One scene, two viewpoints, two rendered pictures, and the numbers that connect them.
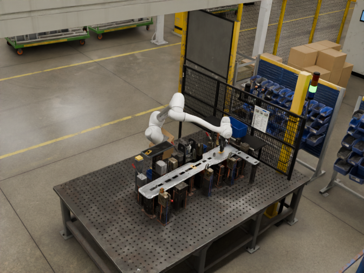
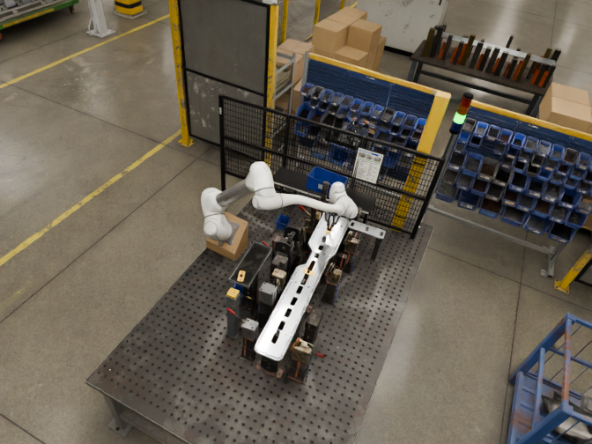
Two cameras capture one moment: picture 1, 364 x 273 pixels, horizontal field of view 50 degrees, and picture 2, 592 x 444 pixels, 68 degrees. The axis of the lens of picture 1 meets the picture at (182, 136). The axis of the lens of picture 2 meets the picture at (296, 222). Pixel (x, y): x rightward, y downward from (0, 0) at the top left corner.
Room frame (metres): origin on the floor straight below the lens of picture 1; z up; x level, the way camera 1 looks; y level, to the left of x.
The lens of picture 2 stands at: (1.71, 0.88, 3.35)
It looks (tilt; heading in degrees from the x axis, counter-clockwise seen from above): 43 degrees down; 333
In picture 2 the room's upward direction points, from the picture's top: 7 degrees clockwise
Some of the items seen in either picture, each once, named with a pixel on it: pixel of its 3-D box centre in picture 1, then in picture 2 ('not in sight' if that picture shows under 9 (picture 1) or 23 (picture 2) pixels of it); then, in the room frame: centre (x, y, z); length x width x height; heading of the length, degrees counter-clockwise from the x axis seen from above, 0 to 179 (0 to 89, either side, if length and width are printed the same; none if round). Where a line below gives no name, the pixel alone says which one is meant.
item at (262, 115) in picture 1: (260, 118); (367, 165); (4.10, -0.93, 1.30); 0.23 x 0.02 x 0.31; 46
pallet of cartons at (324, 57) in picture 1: (318, 73); (348, 55); (7.76, -2.77, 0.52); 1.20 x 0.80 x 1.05; 129
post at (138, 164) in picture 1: (138, 175); (233, 314); (3.31, 0.43, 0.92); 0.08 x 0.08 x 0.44; 46
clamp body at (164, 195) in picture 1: (164, 207); (300, 360); (2.88, 0.12, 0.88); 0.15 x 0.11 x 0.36; 46
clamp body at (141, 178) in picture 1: (141, 190); (249, 340); (3.12, 0.38, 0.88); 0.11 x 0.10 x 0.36; 46
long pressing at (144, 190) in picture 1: (192, 168); (307, 275); (3.41, -0.14, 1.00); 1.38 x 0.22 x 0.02; 136
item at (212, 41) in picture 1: (205, 71); (225, 85); (6.23, -0.32, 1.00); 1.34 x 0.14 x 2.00; 42
